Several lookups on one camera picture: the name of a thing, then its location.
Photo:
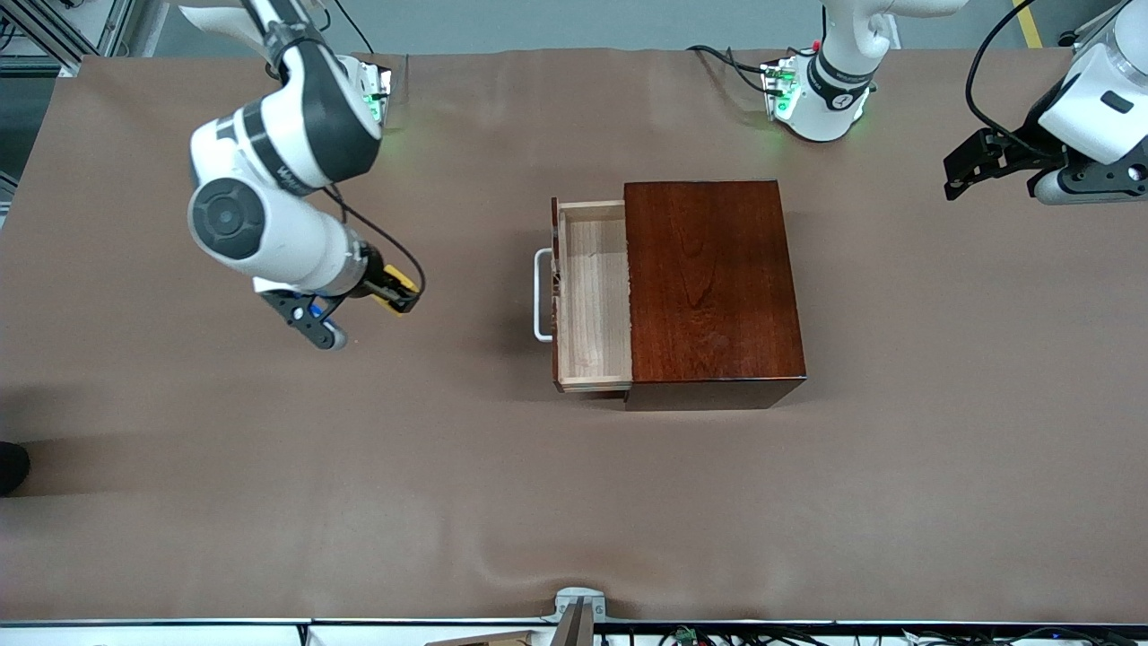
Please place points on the dark red wooden cabinet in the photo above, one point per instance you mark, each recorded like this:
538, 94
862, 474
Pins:
717, 287

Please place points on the yellow floor tape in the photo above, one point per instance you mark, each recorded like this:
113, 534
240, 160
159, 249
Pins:
1029, 25

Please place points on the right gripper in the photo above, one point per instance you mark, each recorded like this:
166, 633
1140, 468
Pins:
373, 284

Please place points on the light wood drawer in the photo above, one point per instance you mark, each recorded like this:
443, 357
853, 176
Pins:
596, 296

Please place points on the black round object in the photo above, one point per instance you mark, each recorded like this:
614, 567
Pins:
11, 468

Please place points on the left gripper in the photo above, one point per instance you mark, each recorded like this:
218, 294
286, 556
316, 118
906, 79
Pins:
1021, 158

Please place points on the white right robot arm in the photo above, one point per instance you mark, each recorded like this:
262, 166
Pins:
296, 126

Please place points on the tan board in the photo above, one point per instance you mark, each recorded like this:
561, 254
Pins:
489, 640

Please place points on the metal table edge rail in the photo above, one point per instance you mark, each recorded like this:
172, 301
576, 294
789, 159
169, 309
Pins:
179, 622

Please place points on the brown table cloth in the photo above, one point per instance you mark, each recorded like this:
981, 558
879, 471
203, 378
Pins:
448, 493

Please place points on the grey metal bracket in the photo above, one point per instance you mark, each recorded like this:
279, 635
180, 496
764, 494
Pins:
574, 599

